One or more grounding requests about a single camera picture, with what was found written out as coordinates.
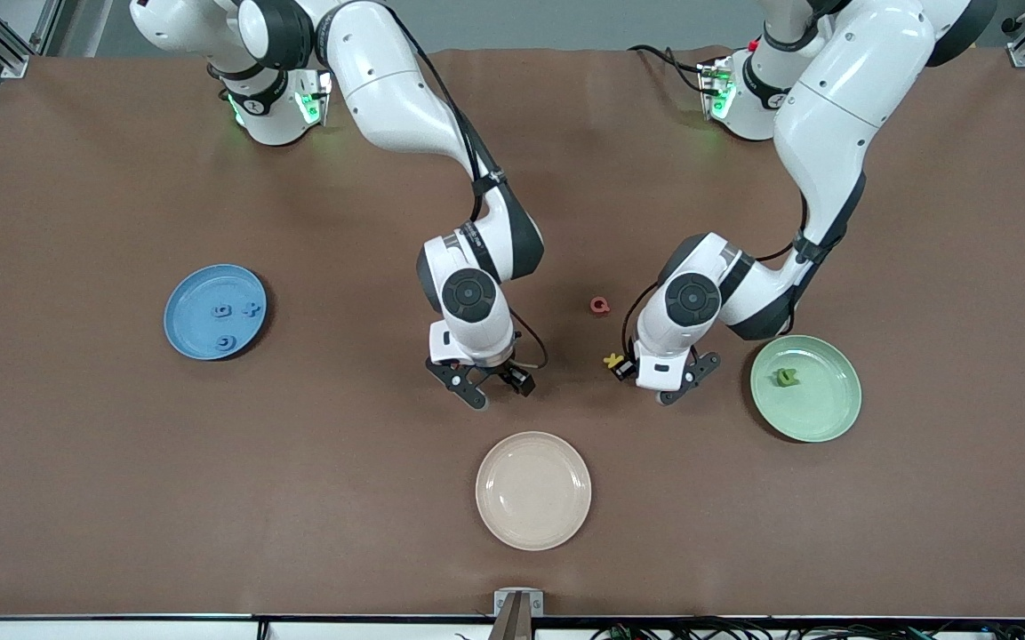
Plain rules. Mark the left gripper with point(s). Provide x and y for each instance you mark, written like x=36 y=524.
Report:
x=625 y=367

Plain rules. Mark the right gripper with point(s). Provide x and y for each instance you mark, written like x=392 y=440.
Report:
x=512 y=373

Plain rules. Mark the green foam letter u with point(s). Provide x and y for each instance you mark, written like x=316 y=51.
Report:
x=788 y=374

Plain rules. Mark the blue foam letter G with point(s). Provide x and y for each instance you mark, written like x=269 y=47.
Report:
x=226 y=342

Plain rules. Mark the blue foam letter a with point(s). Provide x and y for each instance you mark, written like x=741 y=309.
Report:
x=222 y=311

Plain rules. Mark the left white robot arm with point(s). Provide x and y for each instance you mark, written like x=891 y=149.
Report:
x=841 y=98

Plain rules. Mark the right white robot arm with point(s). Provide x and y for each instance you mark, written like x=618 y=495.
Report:
x=388 y=98

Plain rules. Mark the red foam letter Q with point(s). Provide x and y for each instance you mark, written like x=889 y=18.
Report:
x=599 y=305

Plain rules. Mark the beige round plate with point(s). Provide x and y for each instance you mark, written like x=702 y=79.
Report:
x=533 y=491

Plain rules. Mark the green round plate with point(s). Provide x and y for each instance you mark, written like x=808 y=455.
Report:
x=823 y=400

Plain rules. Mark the blue round plate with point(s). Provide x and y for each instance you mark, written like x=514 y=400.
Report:
x=201 y=293

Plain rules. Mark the brown table mat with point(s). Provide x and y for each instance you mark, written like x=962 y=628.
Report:
x=121 y=498

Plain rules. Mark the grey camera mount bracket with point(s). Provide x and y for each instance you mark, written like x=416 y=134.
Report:
x=518 y=613

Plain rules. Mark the white table edge rail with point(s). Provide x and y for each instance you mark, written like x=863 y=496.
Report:
x=121 y=631

